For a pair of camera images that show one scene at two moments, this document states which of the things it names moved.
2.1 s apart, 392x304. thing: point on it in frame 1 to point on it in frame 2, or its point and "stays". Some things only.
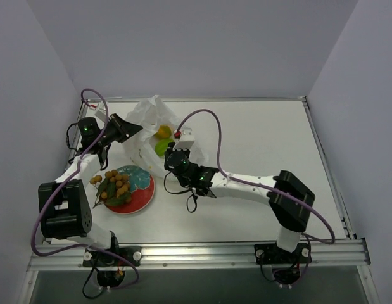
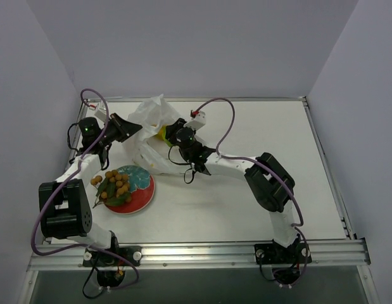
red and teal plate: x=142 y=186 stays
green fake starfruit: x=161 y=146 to x=161 y=135
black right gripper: x=170 y=155 to x=170 y=133
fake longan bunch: x=114 y=190 stays
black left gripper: x=118 y=127 stays
